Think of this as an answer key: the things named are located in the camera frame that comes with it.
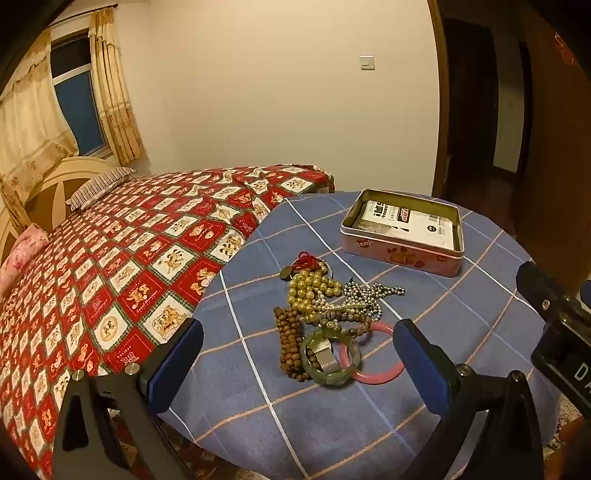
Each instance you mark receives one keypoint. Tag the printed paper sheet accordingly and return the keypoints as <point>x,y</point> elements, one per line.
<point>406,224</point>

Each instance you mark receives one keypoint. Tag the white light switch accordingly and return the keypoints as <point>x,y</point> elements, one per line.
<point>367,62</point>

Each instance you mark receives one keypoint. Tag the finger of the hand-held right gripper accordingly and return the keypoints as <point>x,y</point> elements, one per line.
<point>540,284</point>

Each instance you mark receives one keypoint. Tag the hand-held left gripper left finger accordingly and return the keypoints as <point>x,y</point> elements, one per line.
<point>178,364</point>

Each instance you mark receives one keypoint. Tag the pink tin box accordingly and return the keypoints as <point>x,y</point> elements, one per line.
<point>401,258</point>

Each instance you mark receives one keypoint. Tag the pink bangle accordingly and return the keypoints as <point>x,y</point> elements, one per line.
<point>388,371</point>

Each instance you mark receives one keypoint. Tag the wide yellow floral curtain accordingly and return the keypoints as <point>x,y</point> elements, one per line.
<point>32,129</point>

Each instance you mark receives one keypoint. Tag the red printed bedspread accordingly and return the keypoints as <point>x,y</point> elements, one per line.
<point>138,258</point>

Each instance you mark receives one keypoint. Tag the wooden door frame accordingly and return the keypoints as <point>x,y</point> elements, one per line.
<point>441,92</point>

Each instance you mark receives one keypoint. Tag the pink floral pillow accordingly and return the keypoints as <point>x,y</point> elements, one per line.
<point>23,254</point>

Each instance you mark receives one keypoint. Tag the striped pillow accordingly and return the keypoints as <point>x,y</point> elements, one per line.
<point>99,184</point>

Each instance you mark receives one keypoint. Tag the wooden door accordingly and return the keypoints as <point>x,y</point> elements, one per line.
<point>549,161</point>

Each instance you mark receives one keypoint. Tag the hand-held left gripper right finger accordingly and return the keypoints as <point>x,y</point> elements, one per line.
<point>420,364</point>

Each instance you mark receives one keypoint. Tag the blue checked tablecloth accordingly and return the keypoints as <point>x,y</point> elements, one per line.
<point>295,415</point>

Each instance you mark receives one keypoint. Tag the cream wooden headboard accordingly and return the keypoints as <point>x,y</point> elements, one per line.
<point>46,184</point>

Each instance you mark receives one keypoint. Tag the green jade bangle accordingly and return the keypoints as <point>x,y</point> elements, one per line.
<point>308,364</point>

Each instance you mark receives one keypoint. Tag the window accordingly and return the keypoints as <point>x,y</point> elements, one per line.
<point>78,101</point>

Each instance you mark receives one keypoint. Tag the narrow yellow floral curtain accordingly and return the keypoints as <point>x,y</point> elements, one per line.
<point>117,101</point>

